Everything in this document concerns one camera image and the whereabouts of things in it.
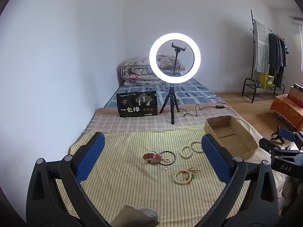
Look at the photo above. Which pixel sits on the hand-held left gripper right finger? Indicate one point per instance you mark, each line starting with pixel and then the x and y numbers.
pixel 215 160

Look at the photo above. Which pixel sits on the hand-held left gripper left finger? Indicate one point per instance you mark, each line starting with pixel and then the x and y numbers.
pixel 93 157

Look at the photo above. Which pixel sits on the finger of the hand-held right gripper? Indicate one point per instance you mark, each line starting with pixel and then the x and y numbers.
pixel 287 135
pixel 266 143

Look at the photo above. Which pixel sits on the cardboard box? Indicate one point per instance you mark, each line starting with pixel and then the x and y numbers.
pixel 227 130

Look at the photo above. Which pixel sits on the black bangle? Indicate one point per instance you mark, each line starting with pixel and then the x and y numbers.
pixel 175 157

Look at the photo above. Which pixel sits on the small black stand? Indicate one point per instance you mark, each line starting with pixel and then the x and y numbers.
pixel 276 136

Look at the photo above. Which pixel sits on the orange cloth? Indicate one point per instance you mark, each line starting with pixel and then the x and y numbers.
pixel 284 108

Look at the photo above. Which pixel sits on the yellow striped cloth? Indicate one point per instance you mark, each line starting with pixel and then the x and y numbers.
pixel 118 182

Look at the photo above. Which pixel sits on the brown box with red edge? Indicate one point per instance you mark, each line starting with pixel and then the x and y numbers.
pixel 296 94

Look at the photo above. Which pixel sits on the yellow box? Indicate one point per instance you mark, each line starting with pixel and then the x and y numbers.
pixel 267 81

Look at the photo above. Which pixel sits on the small grey pot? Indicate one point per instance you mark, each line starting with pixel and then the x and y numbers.
pixel 258 83

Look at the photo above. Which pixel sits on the black metal coat rack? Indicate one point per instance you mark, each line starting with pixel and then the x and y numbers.
pixel 249 78

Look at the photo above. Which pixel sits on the black snack bag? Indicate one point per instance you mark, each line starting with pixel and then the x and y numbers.
pixel 136 104

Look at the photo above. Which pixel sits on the tan cardboard piece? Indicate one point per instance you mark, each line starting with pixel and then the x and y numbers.
pixel 127 217

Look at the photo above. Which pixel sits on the black tripod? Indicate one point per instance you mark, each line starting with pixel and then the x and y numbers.
pixel 172 104

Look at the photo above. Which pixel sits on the blue patterned bedsheet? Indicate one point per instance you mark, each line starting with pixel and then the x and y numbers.
pixel 194 89

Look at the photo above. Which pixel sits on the dark hanging coat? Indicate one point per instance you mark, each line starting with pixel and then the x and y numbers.
pixel 282 59

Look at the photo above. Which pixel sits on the grey fuzzy cloth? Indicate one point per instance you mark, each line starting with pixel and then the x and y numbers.
pixel 148 211

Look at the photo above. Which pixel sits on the grey hanging coat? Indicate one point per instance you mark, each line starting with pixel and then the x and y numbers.
pixel 273 54

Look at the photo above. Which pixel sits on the striped hanging towel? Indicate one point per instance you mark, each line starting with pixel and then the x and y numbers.
pixel 261 49

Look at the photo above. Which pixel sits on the folded floral quilt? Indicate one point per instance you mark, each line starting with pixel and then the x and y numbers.
pixel 137 71

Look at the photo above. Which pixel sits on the black phone holder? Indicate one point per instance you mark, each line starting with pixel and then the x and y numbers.
pixel 175 59

